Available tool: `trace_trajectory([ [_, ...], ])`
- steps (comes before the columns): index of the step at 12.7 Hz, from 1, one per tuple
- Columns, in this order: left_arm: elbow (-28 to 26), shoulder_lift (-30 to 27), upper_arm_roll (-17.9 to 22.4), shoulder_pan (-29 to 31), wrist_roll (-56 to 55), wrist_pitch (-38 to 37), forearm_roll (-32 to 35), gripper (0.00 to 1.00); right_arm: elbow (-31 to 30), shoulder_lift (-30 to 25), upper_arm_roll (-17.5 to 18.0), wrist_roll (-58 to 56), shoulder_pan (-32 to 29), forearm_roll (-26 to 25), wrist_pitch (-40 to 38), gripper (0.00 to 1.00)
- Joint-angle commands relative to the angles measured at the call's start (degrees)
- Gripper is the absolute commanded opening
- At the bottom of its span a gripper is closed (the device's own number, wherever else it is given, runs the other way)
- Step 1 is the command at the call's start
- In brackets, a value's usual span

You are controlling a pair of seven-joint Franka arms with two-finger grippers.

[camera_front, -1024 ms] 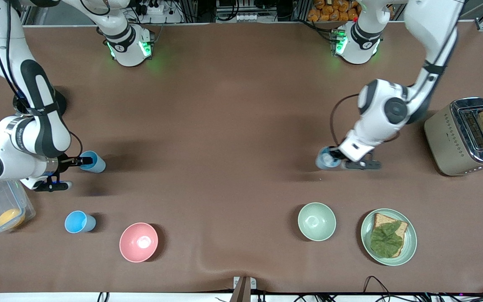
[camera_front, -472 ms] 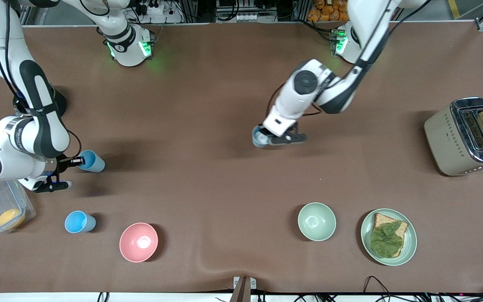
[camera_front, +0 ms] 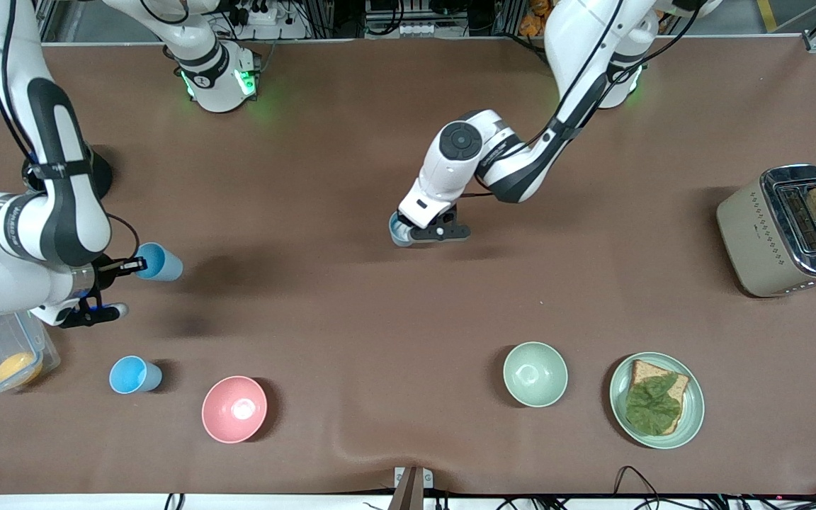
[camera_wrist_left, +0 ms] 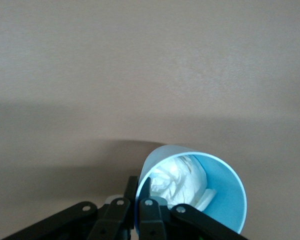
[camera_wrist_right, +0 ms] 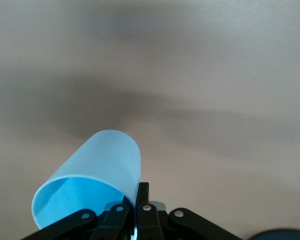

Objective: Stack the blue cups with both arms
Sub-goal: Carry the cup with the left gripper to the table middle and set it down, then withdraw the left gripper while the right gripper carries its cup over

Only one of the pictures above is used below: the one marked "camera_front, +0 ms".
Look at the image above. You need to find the blue plastic cup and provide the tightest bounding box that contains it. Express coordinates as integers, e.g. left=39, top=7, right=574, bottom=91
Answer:
left=109, top=356, right=164, bottom=395
left=135, top=242, right=184, bottom=282
left=389, top=212, right=420, bottom=247

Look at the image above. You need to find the brown table cloth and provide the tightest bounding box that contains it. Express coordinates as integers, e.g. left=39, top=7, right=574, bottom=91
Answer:
left=0, top=39, right=816, bottom=497

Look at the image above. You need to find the orange yellow food piece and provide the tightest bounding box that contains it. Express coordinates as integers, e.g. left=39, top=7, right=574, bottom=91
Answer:
left=0, top=352, right=45, bottom=387

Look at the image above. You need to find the pale green bowl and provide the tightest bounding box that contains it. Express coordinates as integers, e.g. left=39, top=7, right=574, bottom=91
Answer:
left=502, top=341, right=570, bottom=409

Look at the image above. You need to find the pink bowl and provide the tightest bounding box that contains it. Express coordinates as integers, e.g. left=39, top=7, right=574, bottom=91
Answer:
left=201, top=375, right=268, bottom=445

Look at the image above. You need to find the white multi socket strip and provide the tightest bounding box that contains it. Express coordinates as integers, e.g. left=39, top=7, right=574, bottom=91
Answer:
left=395, top=21, right=446, bottom=38

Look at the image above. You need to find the bag of orange snacks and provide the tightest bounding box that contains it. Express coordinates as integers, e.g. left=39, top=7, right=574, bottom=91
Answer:
left=519, top=0, right=554, bottom=38

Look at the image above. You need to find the brown bread slice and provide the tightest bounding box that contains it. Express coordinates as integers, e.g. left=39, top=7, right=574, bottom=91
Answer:
left=628, top=359, right=691, bottom=436

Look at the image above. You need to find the white power strip with plugs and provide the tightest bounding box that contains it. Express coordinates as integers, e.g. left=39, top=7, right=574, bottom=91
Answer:
left=237, top=2, right=280, bottom=26

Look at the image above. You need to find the green lettuce leaf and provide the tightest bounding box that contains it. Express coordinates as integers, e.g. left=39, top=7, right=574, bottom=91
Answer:
left=625, top=374, right=683, bottom=436

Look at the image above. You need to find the beige chrome toaster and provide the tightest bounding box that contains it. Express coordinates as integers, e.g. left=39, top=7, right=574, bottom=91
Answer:
left=716, top=164, right=816, bottom=298

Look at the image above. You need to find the pale green plate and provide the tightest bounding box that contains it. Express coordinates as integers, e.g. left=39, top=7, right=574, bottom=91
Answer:
left=608, top=352, right=706, bottom=450

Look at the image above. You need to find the black pot with blue handle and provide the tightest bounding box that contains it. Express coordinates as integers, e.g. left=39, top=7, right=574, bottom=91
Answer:
left=22, top=145, right=113, bottom=200

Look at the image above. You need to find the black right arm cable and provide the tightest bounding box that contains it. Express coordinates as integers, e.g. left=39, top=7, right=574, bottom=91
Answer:
left=0, top=0, right=141, bottom=264

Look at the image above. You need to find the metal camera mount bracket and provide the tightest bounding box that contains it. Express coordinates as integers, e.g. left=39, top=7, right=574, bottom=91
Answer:
left=388, top=466, right=434, bottom=510

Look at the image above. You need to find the black looped floor cable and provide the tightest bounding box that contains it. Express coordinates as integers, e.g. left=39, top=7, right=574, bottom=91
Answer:
left=613, top=465, right=664, bottom=498

